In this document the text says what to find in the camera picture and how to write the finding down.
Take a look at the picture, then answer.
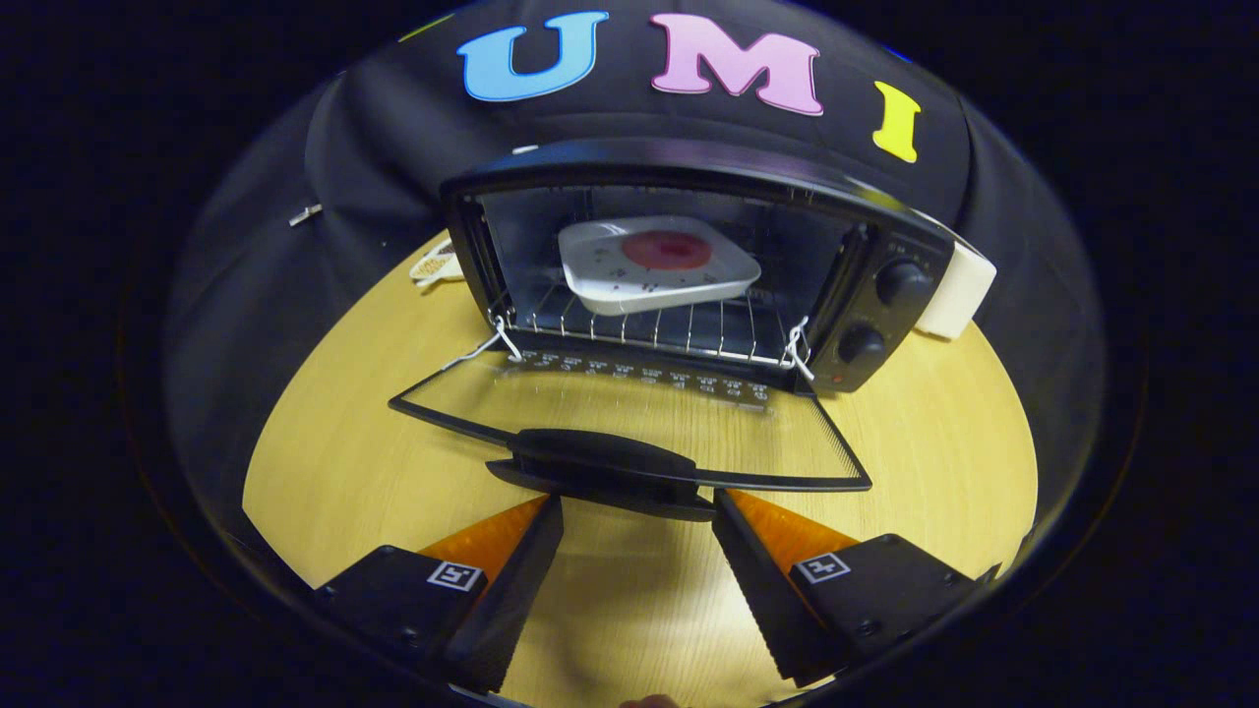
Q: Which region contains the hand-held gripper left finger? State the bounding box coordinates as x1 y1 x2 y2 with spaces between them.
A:
313 495 566 695

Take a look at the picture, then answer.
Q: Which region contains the small white dish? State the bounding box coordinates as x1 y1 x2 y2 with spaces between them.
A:
410 239 463 288

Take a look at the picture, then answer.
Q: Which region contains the white pop-up toaster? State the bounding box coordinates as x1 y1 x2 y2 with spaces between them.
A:
915 241 997 341

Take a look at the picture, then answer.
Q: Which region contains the black backdrop cloth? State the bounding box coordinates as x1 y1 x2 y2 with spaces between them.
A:
162 0 1108 552

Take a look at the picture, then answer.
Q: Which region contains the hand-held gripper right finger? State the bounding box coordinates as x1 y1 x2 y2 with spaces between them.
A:
712 489 1002 689

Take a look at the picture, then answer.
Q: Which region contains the black toaster oven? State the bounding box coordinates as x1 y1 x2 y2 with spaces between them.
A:
389 138 957 522

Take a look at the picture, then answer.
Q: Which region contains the round pink ham slice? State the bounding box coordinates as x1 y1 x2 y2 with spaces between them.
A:
621 231 713 270

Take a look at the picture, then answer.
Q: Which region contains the white square plate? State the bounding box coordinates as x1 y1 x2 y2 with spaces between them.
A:
558 215 762 317

